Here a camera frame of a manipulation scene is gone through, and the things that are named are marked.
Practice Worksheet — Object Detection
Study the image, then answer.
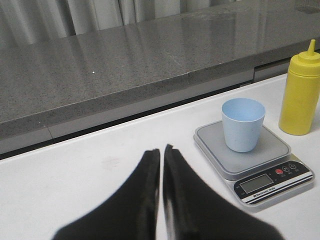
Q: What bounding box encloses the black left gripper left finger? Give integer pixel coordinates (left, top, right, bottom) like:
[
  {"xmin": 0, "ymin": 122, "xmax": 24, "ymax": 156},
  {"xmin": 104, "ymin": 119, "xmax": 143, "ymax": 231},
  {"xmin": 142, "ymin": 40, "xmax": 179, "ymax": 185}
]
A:
[{"xmin": 53, "ymin": 149, "xmax": 160, "ymax": 240}]

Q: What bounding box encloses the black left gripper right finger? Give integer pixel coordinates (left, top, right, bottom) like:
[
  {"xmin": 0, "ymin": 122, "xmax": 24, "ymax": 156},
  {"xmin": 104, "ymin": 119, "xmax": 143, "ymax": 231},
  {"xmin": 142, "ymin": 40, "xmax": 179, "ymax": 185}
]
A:
[{"xmin": 162, "ymin": 145, "xmax": 283, "ymax": 240}]

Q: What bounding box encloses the light blue plastic cup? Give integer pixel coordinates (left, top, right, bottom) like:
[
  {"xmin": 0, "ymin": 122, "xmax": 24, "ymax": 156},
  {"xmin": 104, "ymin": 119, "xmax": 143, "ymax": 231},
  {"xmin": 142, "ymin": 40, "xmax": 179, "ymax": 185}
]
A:
[{"xmin": 221, "ymin": 97, "xmax": 266, "ymax": 153}]

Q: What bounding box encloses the yellow squeeze bottle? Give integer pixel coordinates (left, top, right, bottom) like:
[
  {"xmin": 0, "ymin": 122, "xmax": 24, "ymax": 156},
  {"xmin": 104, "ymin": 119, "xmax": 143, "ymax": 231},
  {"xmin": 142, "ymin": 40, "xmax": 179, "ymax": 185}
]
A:
[{"xmin": 278, "ymin": 39, "xmax": 320, "ymax": 136}]

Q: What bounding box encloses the silver electronic kitchen scale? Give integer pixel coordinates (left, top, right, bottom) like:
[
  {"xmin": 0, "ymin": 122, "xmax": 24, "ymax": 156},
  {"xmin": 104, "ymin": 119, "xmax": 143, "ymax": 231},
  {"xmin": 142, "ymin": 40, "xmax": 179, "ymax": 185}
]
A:
[{"xmin": 193, "ymin": 121, "xmax": 316, "ymax": 211}]

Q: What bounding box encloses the grey stone counter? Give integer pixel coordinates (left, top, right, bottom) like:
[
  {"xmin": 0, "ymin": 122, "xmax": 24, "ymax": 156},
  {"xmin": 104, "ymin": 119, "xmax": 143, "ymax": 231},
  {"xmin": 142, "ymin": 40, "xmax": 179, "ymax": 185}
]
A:
[{"xmin": 0, "ymin": 0, "xmax": 320, "ymax": 159}]

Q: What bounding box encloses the grey curtain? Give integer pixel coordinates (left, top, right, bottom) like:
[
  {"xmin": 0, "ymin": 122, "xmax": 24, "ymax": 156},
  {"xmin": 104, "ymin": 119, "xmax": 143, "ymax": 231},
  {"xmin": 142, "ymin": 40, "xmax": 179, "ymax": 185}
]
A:
[{"xmin": 0, "ymin": 0, "xmax": 241, "ymax": 46}]

